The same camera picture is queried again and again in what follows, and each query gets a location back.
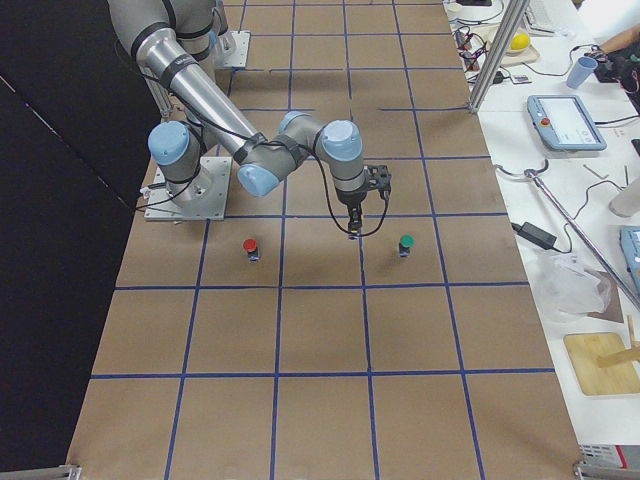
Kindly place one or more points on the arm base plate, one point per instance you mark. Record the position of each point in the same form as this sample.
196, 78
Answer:
205, 198
238, 58

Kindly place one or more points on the teach pendant tablet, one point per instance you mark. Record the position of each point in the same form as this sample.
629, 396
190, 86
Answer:
564, 124

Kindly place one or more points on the yellow lemon ball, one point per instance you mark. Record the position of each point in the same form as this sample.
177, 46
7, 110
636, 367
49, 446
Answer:
519, 43

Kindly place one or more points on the red push button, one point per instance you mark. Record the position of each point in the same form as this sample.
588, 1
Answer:
251, 248

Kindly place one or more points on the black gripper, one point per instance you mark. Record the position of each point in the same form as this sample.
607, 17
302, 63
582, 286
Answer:
351, 201

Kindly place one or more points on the aluminium frame post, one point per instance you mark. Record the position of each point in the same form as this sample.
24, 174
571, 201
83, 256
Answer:
511, 19

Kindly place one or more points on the wooden cutting board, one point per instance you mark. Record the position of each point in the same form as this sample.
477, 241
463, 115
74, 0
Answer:
602, 363

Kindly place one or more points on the white cylinder roll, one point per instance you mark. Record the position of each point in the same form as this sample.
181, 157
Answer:
627, 202

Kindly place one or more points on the light blue cup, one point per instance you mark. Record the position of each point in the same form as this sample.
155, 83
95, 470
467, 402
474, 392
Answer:
580, 71

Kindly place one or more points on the small remote control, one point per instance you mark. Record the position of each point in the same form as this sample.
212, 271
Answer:
520, 79

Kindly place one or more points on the green push button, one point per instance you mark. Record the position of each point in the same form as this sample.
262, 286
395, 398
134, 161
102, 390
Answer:
405, 244

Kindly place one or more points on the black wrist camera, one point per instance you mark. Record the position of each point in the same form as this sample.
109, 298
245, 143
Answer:
378, 178

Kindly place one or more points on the beige tray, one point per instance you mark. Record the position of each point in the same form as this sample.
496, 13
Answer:
488, 33

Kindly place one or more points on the clear plastic bag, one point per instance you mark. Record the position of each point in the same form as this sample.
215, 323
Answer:
565, 288

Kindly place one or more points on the black power adapter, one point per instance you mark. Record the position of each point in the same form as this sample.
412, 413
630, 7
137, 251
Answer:
535, 235

